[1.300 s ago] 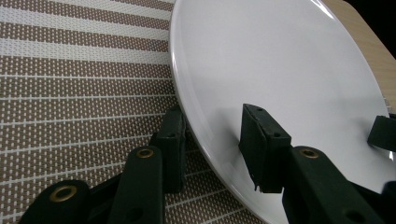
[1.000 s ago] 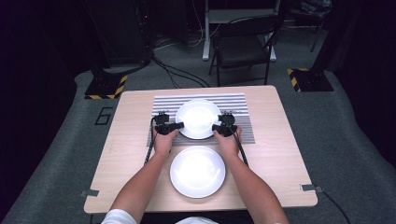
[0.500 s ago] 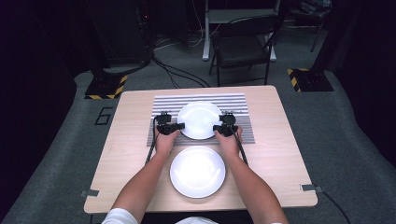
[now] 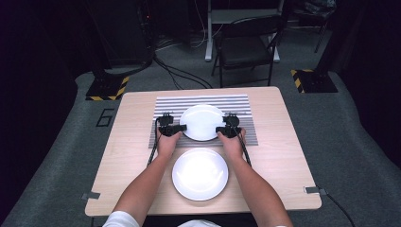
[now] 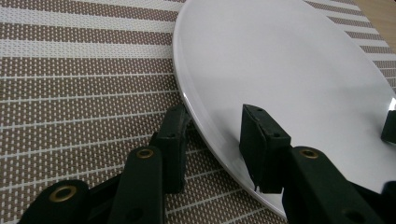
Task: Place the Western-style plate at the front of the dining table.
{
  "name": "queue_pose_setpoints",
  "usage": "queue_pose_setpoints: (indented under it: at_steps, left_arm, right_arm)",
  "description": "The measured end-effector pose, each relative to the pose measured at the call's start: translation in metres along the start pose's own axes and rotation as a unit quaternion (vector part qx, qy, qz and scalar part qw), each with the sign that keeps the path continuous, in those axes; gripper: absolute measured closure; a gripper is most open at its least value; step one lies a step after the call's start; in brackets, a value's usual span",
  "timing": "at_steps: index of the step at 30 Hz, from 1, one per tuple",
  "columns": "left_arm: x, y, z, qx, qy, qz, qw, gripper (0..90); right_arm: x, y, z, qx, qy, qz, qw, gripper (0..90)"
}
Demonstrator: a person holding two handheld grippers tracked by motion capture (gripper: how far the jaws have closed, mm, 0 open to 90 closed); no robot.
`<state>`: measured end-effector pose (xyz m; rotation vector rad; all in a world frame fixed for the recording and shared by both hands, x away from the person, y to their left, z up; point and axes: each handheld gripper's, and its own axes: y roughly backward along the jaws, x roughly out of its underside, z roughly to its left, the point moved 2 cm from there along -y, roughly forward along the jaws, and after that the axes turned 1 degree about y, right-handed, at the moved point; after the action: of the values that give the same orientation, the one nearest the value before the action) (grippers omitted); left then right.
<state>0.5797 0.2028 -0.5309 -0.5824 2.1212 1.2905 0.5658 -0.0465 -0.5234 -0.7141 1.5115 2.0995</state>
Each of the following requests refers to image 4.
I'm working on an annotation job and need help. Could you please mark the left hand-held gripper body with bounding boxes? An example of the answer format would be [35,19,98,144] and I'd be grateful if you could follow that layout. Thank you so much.
[156,111,178,137]

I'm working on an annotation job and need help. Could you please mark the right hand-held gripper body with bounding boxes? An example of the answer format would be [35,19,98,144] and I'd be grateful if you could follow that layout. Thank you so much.
[221,111,248,139]

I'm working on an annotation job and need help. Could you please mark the white round plate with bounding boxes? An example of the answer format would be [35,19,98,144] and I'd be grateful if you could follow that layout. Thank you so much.
[171,147,230,202]
[179,104,227,142]

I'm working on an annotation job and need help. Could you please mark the person's right hand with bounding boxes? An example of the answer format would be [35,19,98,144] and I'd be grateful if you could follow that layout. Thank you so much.
[217,127,248,163]

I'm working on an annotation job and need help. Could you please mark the person's left hand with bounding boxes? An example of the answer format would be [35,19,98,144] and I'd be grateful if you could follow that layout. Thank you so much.
[156,130,183,161]

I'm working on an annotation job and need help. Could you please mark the grey striped placemat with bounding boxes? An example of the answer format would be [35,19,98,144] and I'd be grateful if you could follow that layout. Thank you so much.
[148,94,259,149]

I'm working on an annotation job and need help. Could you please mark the black yellow striped stand base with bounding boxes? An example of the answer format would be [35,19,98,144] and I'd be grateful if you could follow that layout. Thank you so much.
[85,75,131,102]
[289,68,339,95]

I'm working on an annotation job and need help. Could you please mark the black folding chair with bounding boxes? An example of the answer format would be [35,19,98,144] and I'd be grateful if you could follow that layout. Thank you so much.
[210,14,288,89]

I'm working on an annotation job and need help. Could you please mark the black equipment cabinet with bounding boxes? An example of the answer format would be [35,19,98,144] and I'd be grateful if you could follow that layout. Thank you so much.
[94,0,153,68]

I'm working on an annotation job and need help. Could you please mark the person's white shirt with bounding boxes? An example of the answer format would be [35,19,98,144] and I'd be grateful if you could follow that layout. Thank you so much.
[101,210,288,227]

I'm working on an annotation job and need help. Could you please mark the dark cluttered chair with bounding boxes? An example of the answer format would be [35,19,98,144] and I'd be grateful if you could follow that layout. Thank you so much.
[292,0,338,54]

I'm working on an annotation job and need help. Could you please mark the left hand-held gripper cable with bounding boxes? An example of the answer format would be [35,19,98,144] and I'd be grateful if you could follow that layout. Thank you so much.
[146,116,163,167]

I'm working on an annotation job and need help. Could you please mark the hand-held gripper cable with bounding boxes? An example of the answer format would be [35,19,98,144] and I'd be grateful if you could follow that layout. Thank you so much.
[234,125,253,167]
[146,116,163,167]

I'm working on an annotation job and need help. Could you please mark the right hand-held gripper cable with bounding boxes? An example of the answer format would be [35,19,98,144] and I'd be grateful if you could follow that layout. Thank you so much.
[234,125,253,167]

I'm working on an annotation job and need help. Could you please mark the thin black floor cable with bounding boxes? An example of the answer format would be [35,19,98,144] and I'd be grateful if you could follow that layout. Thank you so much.
[153,55,214,90]

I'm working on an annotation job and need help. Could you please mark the white metal desk frame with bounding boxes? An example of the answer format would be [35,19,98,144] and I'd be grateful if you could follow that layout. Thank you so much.
[204,0,285,63]

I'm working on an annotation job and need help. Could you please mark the black cable under tape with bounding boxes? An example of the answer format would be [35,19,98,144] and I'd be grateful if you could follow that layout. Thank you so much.
[318,187,357,227]

